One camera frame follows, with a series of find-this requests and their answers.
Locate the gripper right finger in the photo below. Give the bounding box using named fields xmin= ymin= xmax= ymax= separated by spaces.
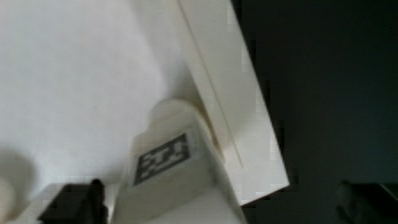
xmin=338 ymin=181 xmax=398 ymax=224

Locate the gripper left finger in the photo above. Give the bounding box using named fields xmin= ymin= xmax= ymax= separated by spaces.
xmin=37 ymin=179 xmax=108 ymax=224

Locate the white leg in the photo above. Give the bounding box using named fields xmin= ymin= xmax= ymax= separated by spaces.
xmin=108 ymin=99 xmax=222 ymax=224

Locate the white square tabletop part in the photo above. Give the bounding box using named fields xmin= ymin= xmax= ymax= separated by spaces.
xmin=0 ymin=0 xmax=288 ymax=224

